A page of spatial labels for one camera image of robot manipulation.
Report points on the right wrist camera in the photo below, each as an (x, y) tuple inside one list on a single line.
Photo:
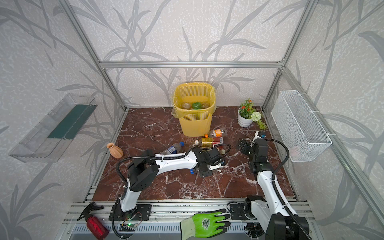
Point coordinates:
[(259, 135)]

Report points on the orange label clear bottle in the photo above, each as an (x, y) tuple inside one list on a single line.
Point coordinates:
[(222, 132)]

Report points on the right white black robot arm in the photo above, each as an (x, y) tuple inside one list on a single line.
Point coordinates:
[(275, 215)]

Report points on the yellow plastic waste bin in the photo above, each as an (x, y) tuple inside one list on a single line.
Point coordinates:
[(194, 123)]

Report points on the white wire mesh basket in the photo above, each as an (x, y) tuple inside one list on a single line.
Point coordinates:
[(299, 128)]

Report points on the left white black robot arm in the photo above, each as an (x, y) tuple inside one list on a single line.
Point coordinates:
[(139, 172)]

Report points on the clear acrylic wall shelf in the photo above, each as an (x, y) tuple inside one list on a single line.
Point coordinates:
[(49, 139)]

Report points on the potted artificial flower plant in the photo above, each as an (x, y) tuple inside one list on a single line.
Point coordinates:
[(247, 115)]

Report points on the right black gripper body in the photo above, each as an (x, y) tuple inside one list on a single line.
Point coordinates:
[(245, 146)]

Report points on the clear bottle blue cap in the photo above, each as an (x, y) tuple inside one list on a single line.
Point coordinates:
[(173, 149)]

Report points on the small terracotta vase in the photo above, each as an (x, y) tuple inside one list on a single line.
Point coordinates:
[(115, 151)]

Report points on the green black work glove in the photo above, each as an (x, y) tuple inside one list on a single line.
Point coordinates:
[(205, 225)]

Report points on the red spray bottle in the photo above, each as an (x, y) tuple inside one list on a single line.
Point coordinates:
[(93, 223)]

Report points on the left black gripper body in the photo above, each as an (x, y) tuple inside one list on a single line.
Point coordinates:
[(218, 156)]

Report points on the green circuit board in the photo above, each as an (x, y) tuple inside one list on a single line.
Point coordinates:
[(129, 227)]

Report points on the red yellow label bottle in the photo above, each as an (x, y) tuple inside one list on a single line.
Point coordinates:
[(209, 142)]

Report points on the green plastic bottle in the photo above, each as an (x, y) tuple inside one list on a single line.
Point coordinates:
[(197, 106)]

